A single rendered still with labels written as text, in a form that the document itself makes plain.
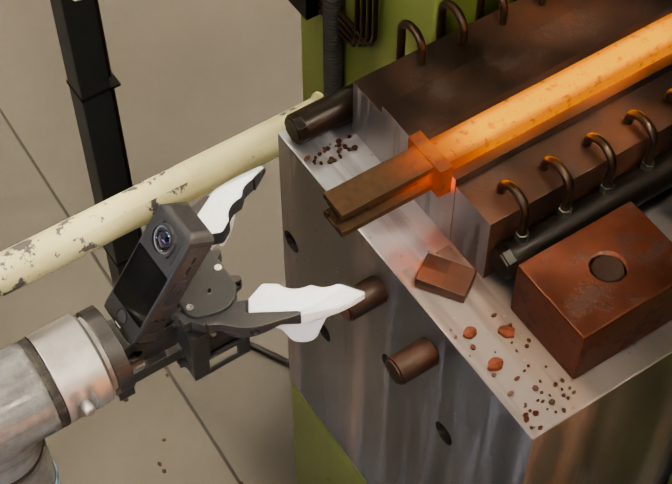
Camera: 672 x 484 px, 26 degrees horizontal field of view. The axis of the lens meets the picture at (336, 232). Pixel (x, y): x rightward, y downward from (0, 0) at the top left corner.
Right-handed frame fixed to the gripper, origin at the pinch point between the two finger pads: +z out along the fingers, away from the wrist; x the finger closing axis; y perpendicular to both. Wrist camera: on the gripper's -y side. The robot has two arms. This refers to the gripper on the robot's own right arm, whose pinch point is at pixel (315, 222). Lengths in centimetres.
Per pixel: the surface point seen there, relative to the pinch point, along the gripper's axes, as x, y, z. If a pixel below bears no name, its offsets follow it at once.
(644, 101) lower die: 4.4, 0.5, 31.0
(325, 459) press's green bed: -8, 61, 6
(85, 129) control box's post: -57, 46, 2
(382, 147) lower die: -7.5, 6.1, 11.9
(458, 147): 0.7, -1.0, 13.7
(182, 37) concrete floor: -111, 100, 42
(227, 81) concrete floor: -98, 100, 44
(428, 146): -0.4, -1.6, 11.4
